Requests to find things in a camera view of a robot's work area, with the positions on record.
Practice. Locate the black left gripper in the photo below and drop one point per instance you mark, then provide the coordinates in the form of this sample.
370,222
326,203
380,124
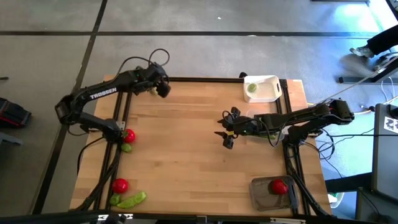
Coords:
150,74

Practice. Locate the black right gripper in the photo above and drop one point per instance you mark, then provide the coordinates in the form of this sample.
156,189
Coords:
247,127

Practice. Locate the red tomato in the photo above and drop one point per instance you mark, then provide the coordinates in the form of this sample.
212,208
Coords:
280,187
120,186
129,136

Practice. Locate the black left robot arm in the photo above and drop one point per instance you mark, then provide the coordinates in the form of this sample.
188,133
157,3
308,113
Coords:
102,92

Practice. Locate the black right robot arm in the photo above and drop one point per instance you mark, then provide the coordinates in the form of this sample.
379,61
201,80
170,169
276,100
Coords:
295,119

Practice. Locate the clear plastic basket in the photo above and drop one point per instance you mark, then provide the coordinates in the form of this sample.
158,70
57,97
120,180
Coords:
264,112

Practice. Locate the white plastic basket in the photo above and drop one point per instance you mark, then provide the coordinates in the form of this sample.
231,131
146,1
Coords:
267,93

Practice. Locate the black clamp knob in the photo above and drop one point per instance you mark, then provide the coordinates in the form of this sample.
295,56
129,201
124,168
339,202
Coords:
242,74

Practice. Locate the smoky grey plastic basket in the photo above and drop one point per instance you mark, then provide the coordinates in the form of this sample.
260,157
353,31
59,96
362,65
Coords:
261,199

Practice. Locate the thin grey pole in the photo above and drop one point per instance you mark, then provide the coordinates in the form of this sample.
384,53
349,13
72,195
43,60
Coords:
342,89

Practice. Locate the white cup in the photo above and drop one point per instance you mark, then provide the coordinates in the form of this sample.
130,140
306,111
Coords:
337,200

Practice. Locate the black desk beam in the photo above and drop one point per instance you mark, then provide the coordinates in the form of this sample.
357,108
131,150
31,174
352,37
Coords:
348,183

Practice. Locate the black desk foot bar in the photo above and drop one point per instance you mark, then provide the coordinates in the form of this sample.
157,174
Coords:
354,80

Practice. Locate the person's shoe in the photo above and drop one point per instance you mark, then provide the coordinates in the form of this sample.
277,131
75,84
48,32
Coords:
362,51

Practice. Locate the red black case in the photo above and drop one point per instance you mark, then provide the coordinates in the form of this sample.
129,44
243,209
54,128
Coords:
14,113

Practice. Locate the grey computer case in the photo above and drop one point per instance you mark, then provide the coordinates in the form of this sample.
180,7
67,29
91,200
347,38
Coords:
385,161

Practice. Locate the grey flat object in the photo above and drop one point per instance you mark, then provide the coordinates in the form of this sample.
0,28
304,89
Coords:
9,138

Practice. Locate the black crossbar silver brackets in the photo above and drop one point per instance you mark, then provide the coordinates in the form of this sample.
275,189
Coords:
62,218

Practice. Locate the person's leg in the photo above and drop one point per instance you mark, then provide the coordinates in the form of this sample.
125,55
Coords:
384,40

